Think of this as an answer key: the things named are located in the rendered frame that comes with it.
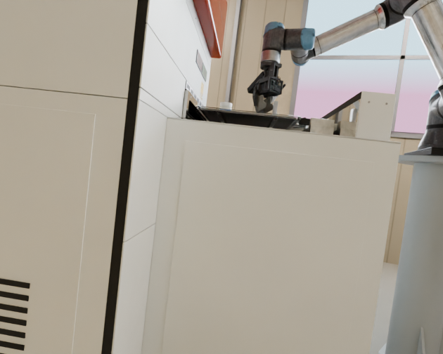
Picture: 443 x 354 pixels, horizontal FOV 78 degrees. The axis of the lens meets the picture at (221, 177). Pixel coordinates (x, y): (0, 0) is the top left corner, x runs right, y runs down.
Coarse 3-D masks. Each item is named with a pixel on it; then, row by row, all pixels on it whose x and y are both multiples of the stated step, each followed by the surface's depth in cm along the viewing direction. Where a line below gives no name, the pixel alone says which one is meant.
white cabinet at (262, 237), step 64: (192, 128) 76; (256, 128) 75; (192, 192) 76; (256, 192) 75; (320, 192) 73; (384, 192) 72; (192, 256) 77; (256, 256) 76; (320, 256) 74; (192, 320) 78; (256, 320) 76; (320, 320) 75
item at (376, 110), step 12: (372, 96) 77; (384, 96) 77; (360, 108) 78; (372, 108) 77; (384, 108) 77; (360, 120) 78; (372, 120) 78; (384, 120) 77; (360, 132) 78; (372, 132) 78; (384, 132) 77
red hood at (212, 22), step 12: (204, 0) 88; (216, 0) 102; (228, 0) 133; (204, 12) 95; (216, 12) 105; (204, 24) 103; (216, 24) 108; (204, 36) 113; (216, 36) 113; (216, 48) 124
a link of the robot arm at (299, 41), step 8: (288, 32) 102; (296, 32) 101; (304, 32) 100; (312, 32) 100; (288, 40) 102; (296, 40) 102; (304, 40) 101; (312, 40) 100; (288, 48) 105; (296, 48) 104; (304, 48) 103; (312, 48) 103; (296, 56) 111
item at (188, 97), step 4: (184, 92) 93; (188, 92) 93; (184, 96) 93; (188, 96) 94; (192, 96) 99; (184, 100) 93; (188, 100) 95; (192, 100) 100; (196, 100) 107; (184, 104) 93; (192, 104) 103; (196, 104) 108; (184, 108) 93; (184, 112) 93; (200, 112) 119; (184, 116) 93; (188, 116) 97; (204, 116) 129
